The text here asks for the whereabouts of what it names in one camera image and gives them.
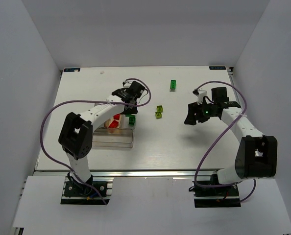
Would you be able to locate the red lego brick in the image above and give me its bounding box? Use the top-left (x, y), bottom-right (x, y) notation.
top-left (113, 114), bottom-right (121, 120)
top-left (108, 120), bottom-right (119, 129)

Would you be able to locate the lime lego brick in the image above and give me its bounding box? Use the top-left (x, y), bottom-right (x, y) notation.
top-left (156, 105), bottom-right (163, 113)
top-left (155, 112), bottom-right (162, 119)

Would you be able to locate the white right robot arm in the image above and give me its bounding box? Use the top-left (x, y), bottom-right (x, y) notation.
top-left (184, 87), bottom-right (278, 188)

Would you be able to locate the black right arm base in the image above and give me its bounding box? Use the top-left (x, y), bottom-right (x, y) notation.
top-left (188, 171), bottom-right (241, 209)

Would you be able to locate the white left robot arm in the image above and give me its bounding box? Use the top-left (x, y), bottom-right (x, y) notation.
top-left (58, 80), bottom-right (146, 183)

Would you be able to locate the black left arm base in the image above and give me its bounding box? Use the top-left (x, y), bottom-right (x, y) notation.
top-left (60, 173), bottom-right (112, 206)

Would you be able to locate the clear long front bin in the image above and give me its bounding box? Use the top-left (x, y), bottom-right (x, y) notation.
top-left (92, 128), bottom-right (134, 148)

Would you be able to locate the blue label right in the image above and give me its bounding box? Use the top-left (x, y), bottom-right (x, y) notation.
top-left (209, 66), bottom-right (226, 70)

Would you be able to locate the blue label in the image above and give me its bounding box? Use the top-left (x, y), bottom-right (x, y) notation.
top-left (209, 66), bottom-right (226, 70)
top-left (63, 68), bottom-right (80, 72)

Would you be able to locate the blue label left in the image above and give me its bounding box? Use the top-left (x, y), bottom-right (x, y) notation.
top-left (63, 68), bottom-right (80, 72)

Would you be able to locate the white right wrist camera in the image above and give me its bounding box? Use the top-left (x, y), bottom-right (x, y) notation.
top-left (193, 89), bottom-right (207, 105)

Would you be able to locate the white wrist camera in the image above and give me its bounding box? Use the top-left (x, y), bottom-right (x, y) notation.
top-left (122, 81), bottom-right (132, 89)
top-left (193, 89), bottom-right (207, 105)

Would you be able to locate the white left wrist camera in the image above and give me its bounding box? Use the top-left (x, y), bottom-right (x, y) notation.
top-left (122, 81), bottom-right (132, 89)

